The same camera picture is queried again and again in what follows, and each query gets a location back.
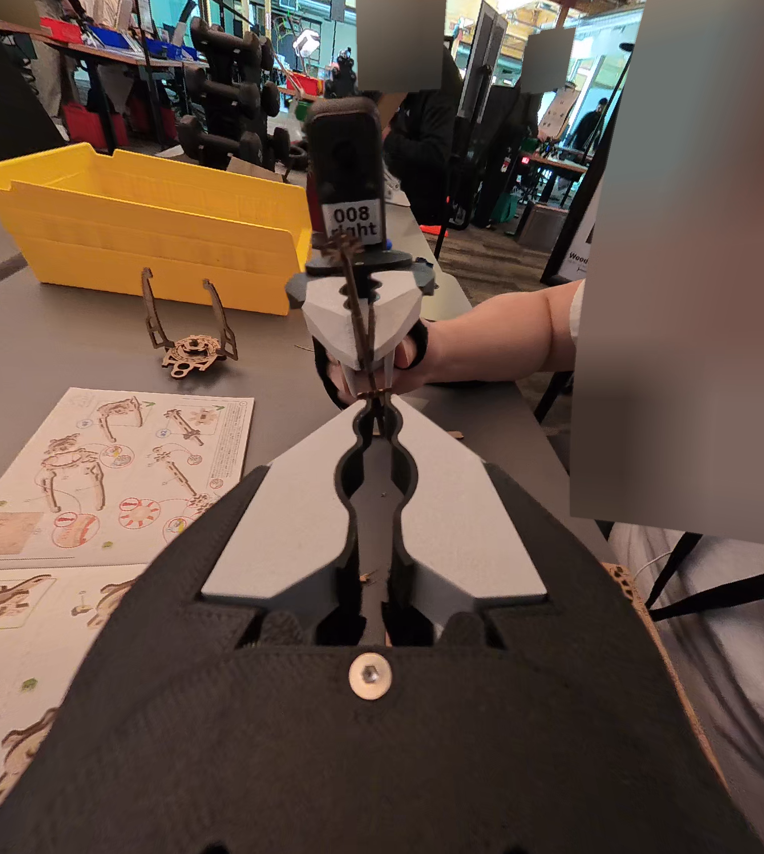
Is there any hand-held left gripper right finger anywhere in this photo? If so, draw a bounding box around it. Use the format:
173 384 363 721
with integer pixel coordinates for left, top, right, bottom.
387 392 548 647

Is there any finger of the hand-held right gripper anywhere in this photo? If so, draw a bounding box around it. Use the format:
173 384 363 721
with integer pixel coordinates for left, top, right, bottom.
370 286 424 395
302 277 373 398

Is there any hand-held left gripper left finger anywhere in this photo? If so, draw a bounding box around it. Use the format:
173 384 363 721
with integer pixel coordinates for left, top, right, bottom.
200 394 364 647

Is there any small wooden cross piece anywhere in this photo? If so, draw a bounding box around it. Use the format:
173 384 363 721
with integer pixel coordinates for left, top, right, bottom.
355 386 394 435

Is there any person's right forearm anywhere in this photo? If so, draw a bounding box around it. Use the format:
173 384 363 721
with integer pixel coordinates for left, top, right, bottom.
485 279 586 389

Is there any wooden claw model assembly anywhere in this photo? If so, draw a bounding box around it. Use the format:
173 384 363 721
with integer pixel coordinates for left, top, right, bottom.
140 267 240 381

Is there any laser-cut wooden parts sheet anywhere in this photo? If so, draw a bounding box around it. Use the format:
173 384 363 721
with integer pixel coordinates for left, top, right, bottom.
601 562 730 795

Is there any person's right hand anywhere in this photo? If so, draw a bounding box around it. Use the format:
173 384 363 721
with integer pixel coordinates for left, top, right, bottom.
325 297 491 405

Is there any cardboard box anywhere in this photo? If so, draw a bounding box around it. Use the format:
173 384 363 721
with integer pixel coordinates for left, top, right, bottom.
225 157 291 185

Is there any black dumbbell rack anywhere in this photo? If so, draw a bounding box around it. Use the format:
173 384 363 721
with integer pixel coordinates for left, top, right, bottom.
175 16 309 172

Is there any grey board on stand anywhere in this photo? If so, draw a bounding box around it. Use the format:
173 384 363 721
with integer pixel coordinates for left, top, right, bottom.
457 0 511 129

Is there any yellow plastic bin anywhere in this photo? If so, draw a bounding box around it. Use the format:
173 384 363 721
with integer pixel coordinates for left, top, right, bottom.
0 142 312 316

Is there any printed instruction sheet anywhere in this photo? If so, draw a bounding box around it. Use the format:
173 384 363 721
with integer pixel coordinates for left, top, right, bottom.
0 387 255 843

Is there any black standing sign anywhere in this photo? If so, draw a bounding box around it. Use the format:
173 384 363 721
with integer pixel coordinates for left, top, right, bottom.
541 87 626 289

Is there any red crate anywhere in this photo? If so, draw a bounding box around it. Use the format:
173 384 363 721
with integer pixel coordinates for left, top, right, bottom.
61 103 130 149

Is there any long work table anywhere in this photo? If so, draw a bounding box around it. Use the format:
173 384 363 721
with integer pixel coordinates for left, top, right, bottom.
0 16 204 154

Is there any person's white clothing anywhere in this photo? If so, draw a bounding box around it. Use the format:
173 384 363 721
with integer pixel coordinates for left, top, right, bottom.
609 524 764 854

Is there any black strap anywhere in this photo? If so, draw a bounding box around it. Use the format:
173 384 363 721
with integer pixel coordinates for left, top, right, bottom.
645 530 764 623

